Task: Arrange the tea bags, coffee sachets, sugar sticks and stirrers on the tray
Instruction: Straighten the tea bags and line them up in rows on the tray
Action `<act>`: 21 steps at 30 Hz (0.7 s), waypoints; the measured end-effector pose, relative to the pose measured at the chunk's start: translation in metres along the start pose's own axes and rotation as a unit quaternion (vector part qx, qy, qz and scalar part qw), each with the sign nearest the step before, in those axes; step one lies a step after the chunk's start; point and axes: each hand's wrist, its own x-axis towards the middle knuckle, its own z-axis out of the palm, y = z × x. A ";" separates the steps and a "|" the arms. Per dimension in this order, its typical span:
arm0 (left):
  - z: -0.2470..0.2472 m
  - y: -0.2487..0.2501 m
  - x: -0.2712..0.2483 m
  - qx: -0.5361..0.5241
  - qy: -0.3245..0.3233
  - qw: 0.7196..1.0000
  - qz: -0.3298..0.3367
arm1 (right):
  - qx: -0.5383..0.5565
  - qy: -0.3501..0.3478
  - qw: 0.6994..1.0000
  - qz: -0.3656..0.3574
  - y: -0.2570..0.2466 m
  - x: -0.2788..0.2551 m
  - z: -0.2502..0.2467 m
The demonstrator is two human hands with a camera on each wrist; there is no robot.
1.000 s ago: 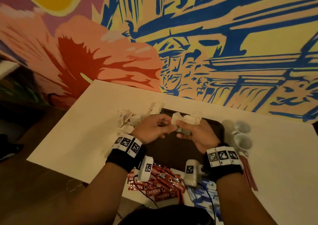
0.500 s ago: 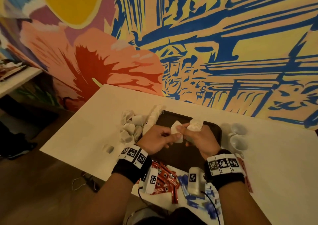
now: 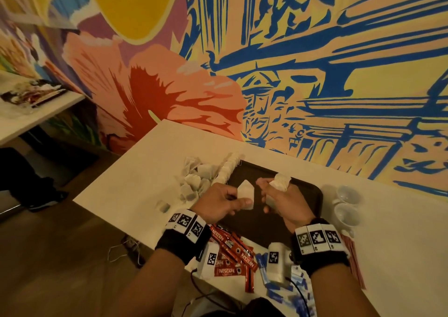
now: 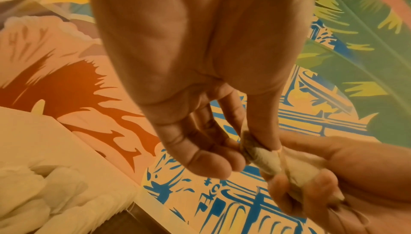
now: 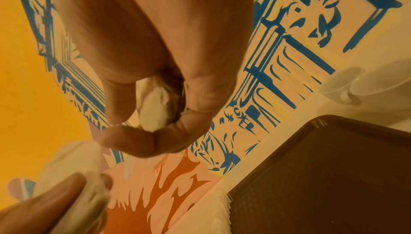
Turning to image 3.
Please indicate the person's left forearm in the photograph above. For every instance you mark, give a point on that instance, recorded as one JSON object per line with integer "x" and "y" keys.
{"x": 157, "y": 289}

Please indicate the black right wristband with markers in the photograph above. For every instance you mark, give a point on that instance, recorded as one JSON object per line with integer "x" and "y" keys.
{"x": 320, "y": 247}

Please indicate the pile of red Nescafe sachets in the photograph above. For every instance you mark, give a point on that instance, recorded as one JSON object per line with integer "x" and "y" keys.
{"x": 231, "y": 254}

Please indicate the white wall shelf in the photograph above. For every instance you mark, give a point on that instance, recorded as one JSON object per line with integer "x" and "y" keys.
{"x": 28, "y": 121}

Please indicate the colourful papers on shelf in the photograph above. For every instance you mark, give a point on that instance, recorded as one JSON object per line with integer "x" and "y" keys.
{"x": 35, "y": 93}

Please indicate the black object on floor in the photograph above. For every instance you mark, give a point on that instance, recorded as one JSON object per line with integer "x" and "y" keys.
{"x": 31, "y": 184}

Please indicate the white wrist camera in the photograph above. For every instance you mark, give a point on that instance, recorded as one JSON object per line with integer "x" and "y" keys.
{"x": 278, "y": 263}
{"x": 208, "y": 259}

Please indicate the black clothing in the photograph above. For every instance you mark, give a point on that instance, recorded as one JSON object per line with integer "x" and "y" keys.
{"x": 238, "y": 309}

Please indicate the white tea bag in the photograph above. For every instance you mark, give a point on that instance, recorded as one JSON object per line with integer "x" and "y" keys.
{"x": 280, "y": 182}
{"x": 246, "y": 194}

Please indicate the dark brown tray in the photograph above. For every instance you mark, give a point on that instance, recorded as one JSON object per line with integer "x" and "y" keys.
{"x": 308, "y": 187}

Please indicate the black left wristband with markers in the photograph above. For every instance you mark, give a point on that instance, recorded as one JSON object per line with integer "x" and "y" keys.
{"x": 182, "y": 235}

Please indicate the row of tea bags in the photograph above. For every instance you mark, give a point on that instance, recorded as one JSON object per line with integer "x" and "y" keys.
{"x": 227, "y": 168}

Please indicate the small white cup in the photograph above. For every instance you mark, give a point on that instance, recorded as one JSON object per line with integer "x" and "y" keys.
{"x": 349, "y": 194}
{"x": 348, "y": 215}

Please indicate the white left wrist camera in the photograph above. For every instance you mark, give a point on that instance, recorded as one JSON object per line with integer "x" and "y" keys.
{"x": 208, "y": 259}

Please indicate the bundle of red stir sticks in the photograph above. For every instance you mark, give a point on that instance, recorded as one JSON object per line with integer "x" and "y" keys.
{"x": 353, "y": 257}

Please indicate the black wristband with markers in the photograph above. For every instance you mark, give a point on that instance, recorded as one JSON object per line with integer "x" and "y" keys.
{"x": 182, "y": 235}
{"x": 320, "y": 247}

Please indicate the person's right hand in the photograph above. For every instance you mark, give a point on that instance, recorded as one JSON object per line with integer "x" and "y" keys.
{"x": 290, "y": 208}

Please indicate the pile of blue sugar sachets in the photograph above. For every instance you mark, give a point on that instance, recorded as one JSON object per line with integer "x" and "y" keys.
{"x": 297, "y": 289}

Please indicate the pile of white tea bags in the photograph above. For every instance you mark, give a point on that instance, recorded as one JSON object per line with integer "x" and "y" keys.
{"x": 189, "y": 180}

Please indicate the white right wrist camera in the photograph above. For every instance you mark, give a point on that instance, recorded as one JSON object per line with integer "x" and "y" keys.
{"x": 278, "y": 263}

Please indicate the person's right forearm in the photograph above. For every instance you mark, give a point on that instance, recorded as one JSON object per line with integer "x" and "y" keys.
{"x": 343, "y": 296}

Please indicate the person's left hand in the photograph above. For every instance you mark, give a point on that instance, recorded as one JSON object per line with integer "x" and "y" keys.
{"x": 217, "y": 203}

